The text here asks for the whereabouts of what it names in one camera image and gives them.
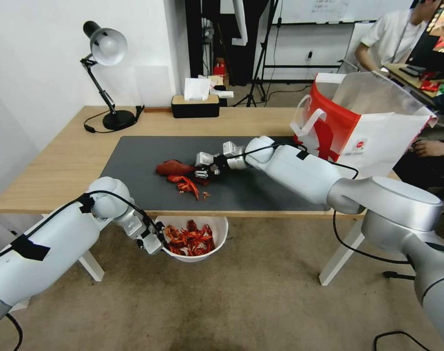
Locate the black and white desk lamp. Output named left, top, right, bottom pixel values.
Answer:
left=79, top=20, right=137, bottom=131

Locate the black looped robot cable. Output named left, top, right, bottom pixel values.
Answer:
left=371, top=330, right=443, bottom=351
left=3, top=312, right=24, bottom=351

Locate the wooden side desk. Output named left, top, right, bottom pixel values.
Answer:
left=384, top=62, right=443, bottom=107

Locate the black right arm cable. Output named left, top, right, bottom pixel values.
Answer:
left=221, top=143, right=360, bottom=180

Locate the light wooden table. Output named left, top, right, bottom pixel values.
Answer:
left=0, top=105, right=406, bottom=287

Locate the black lamp cable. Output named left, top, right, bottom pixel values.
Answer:
left=83, top=105, right=146, bottom=135

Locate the black floor cable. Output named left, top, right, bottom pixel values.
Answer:
left=265, top=81, right=319, bottom=102

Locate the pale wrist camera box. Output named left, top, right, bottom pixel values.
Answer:
left=142, top=235, right=165, bottom=255
left=195, top=151, right=216, bottom=168

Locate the dark grey table mat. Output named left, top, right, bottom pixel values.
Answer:
left=99, top=136, right=333, bottom=213

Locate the white tissue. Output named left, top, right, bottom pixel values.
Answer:
left=183, top=77, right=212, bottom=102

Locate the black hanging robot cable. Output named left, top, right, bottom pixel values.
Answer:
left=331, top=208, right=416, bottom=265

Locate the white flat box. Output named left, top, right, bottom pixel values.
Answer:
left=208, top=85, right=236, bottom=99

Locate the black tripod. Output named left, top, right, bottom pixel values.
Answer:
left=243, top=0, right=283, bottom=108

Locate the black tissue box wooden lid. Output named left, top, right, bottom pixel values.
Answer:
left=171, top=94, right=221, bottom=119

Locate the red towel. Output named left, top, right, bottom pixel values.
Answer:
left=156, top=159, right=215, bottom=188

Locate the white round container bowl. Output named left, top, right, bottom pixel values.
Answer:
left=155, top=215, right=229, bottom=262

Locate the black equipment rack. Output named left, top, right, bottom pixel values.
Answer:
left=184, top=0, right=275, bottom=88

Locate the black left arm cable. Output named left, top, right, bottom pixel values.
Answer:
left=0, top=190, right=165, bottom=265

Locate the red and white takeout bag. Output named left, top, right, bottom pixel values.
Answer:
left=289, top=71, right=438, bottom=180

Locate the whiteboard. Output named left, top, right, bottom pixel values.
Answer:
left=271, top=0, right=377, bottom=26

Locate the red box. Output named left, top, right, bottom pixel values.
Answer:
left=213, top=57, right=229, bottom=78

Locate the person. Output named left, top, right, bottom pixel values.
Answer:
left=354, top=0, right=434, bottom=73
left=391, top=73, right=444, bottom=206

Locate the black monitor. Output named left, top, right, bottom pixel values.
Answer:
left=407, top=0, right=444, bottom=75

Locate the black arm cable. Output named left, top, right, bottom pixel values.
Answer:
left=0, top=190, right=165, bottom=265
left=221, top=143, right=360, bottom=180

